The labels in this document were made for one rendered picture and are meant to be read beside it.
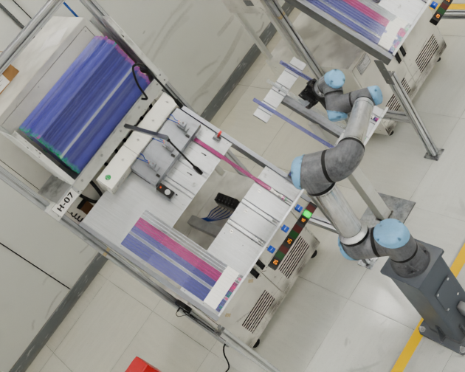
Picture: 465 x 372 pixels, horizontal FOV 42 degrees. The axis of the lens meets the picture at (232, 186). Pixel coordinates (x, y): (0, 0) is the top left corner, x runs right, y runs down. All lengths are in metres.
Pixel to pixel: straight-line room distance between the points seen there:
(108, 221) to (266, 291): 0.96
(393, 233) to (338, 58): 1.35
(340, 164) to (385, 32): 1.17
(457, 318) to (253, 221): 0.95
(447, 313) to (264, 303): 0.98
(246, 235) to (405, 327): 0.89
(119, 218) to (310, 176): 0.95
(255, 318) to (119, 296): 1.31
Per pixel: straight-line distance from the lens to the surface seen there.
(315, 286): 3.35
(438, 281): 2.56
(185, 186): 2.69
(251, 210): 2.68
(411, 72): 3.73
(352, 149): 2.09
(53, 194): 2.62
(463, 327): 2.83
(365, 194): 3.17
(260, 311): 3.23
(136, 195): 2.70
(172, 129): 2.71
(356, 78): 3.35
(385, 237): 2.31
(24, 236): 4.25
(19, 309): 4.42
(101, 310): 4.32
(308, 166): 2.09
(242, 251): 2.64
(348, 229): 2.30
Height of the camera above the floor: 2.58
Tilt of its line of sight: 38 degrees down
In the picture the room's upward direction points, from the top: 44 degrees counter-clockwise
